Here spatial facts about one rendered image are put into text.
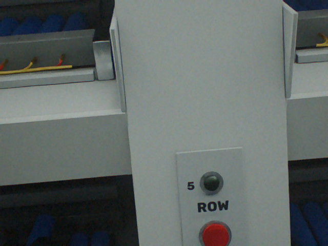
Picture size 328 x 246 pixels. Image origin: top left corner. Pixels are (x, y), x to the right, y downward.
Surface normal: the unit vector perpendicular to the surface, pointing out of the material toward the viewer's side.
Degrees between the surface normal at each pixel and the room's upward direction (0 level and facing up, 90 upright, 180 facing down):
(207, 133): 90
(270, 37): 90
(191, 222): 90
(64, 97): 19
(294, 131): 109
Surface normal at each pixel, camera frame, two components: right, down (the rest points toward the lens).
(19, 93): -0.07, -0.87
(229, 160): 0.02, 0.18
